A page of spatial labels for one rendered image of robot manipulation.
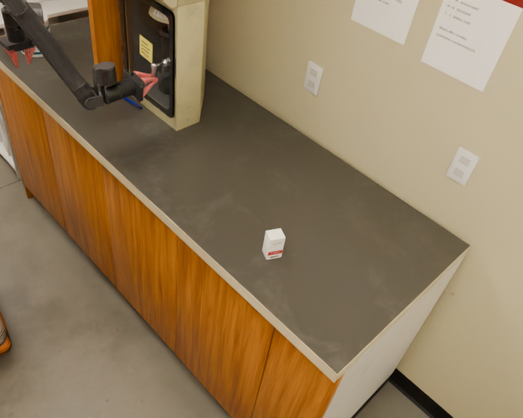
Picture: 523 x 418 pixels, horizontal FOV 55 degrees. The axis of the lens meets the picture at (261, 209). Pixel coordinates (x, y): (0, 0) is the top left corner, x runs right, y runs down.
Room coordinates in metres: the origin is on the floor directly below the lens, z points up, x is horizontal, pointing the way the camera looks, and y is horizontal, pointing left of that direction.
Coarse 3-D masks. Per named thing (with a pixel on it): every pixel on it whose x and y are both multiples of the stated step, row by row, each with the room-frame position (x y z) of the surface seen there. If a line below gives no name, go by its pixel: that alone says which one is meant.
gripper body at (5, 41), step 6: (6, 30) 1.54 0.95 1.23; (12, 30) 1.53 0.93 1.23; (18, 30) 1.55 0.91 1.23; (12, 36) 1.53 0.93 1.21; (18, 36) 1.54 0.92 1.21; (24, 36) 1.56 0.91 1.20; (0, 42) 1.53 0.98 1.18; (6, 42) 1.53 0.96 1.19; (12, 42) 1.53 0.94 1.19; (18, 42) 1.54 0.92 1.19; (24, 42) 1.55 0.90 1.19; (30, 42) 1.57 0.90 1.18; (6, 48) 1.51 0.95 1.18
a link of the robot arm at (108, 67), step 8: (104, 64) 1.41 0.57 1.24; (112, 64) 1.41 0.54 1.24; (96, 72) 1.36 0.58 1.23; (104, 72) 1.37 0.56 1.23; (112, 72) 1.39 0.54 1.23; (96, 80) 1.36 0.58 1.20; (104, 80) 1.37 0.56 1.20; (112, 80) 1.38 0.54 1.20; (96, 88) 1.36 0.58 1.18; (96, 96) 1.33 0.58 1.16; (88, 104) 1.31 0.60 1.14; (96, 104) 1.33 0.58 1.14
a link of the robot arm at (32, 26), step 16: (16, 0) 1.24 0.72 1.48; (16, 16) 1.25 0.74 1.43; (32, 16) 1.28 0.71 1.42; (32, 32) 1.27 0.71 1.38; (48, 32) 1.30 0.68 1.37; (48, 48) 1.29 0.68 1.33; (64, 64) 1.31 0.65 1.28; (64, 80) 1.30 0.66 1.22; (80, 80) 1.32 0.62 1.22; (80, 96) 1.31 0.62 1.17
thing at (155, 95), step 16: (128, 0) 1.69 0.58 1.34; (144, 0) 1.62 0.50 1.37; (128, 16) 1.69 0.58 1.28; (144, 16) 1.62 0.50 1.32; (160, 16) 1.57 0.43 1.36; (128, 32) 1.69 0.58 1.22; (144, 32) 1.63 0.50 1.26; (160, 32) 1.57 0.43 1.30; (128, 48) 1.70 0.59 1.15; (160, 48) 1.57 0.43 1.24; (128, 64) 1.70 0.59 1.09; (144, 64) 1.63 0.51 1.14; (160, 80) 1.57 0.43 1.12; (144, 96) 1.64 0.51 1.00; (160, 96) 1.57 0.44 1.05
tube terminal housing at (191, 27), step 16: (192, 0) 1.58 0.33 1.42; (208, 0) 1.79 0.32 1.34; (176, 16) 1.54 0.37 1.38; (192, 16) 1.58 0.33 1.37; (176, 32) 1.54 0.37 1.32; (192, 32) 1.58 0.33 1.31; (176, 48) 1.53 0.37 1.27; (192, 48) 1.58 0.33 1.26; (176, 64) 1.53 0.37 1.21; (192, 64) 1.58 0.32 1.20; (176, 80) 1.53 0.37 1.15; (192, 80) 1.58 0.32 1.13; (176, 96) 1.53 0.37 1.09; (192, 96) 1.59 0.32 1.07; (160, 112) 1.59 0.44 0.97; (176, 112) 1.53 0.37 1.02; (192, 112) 1.59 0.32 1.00; (176, 128) 1.53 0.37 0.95
